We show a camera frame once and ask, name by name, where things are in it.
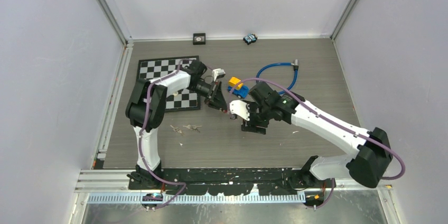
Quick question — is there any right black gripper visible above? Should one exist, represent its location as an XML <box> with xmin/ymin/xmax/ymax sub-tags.
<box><xmin>241</xmin><ymin>99</ymin><xmax>272</xmax><ymax>135</ymax></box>

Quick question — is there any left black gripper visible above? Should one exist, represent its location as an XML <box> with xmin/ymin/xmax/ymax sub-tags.
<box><xmin>188</xmin><ymin>80</ymin><xmax>228</xmax><ymax>113</ymax></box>

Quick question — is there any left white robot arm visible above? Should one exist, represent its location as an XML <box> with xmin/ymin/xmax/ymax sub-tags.
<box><xmin>125</xmin><ymin>60</ymin><xmax>228</xmax><ymax>189</ymax></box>

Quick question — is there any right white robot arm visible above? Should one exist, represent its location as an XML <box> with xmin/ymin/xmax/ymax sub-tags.
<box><xmin>229</xmin><ymin>81</ymin><xmax>393</xmax><ymax>188</ymax></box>

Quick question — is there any silver key bunch right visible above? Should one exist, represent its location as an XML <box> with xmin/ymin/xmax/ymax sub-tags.
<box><xmin>184</xmin><ymin>124</ymin><xmax>202</xmax><ymax>133</ymax></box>

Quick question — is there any silver key bunch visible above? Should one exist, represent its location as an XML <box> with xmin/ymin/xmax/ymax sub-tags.
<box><xmin>184</xmin><ymin>124</ymin><xmax>202</xmax><ymax>133</ymax></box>
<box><xmin>170</xmin><ymin>125</ymin><xmax>184</xmax><ymax>136</ymax></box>

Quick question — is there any silver key bunch left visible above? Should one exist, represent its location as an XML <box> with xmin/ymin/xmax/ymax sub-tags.
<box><xmin>170</xmin><ymin>125</ymin><xmax>184</xmax><ymax>136</ymax></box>

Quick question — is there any blue yellow toy car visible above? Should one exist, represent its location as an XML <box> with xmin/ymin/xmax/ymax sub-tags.
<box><xmin>227</xmin><ymin>77</ymin><xmax>249</xmax><ymax>99</ymax></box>

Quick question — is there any black white chessboard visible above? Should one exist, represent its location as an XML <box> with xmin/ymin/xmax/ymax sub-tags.
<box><xmin>136</xmin><ymin>55</ymin><xmax>201</xmax><ymax>112</ymax></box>

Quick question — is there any small black square box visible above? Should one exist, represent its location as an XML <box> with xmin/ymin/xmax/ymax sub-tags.
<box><xmin>192</xmin><ymin>33</ymin><xmax>206</xmax><ymax>45</ymax></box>

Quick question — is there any small blue toy car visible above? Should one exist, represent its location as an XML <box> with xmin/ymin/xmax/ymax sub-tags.
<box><xmin>242</xmin><ymin>33</ymin><xmax>258</xmax><ymax>45</ymax></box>

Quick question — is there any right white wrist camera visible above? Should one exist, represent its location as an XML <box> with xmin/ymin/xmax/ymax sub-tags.
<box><xmin>228</xmin><ymin>100</ymin><xmax>250</xmax><ymax>121</ymax></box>

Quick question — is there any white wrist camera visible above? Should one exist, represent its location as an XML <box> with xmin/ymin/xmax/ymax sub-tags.
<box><xmin>228</xmin><ymin>100</ymin><xmax>250</xmax><ymax>121</ymax></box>
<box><xmin>212</xmin><ymin>68</ymin><xmax>226</xmax><ymax>81</ymax></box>

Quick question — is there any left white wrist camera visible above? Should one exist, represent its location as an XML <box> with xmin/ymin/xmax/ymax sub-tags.
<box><xmin>212</xmin><ymin>68</ymin><xmax>226</xmax><ymax>81</ymax></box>

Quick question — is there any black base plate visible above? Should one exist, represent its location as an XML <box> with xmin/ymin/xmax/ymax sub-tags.
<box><xmin>127</xmin><ymin>167</ymin><xmax>334</xmax><ymax>196</ymax></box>

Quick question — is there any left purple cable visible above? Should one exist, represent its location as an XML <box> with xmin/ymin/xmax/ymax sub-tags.
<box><xmin>138</xmin><ymin>59</ymin><xmax>214</xmax><ymax>195</ymax></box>

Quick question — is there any purple cable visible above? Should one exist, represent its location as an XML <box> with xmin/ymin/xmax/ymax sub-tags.
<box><xmin>227</xmin><ymin>77</ymin><xmax>407</xmax><ymax>181</ymax></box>
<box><xmin>138</xmin><ymin>59</ymin><xmax>214</xmax><ymax>195</ymax></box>

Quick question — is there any blue cable lock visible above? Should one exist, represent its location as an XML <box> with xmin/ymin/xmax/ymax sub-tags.
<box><xmin>256</xmin><ymin>59</ymin><xmax>300</xmax><ymax>95</ymax></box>

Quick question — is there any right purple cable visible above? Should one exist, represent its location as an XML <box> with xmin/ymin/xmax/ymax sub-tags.
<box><xmin>227</xmin><ymin>77</ymin><xmax>407</xmax><ymax>181</ymax></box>

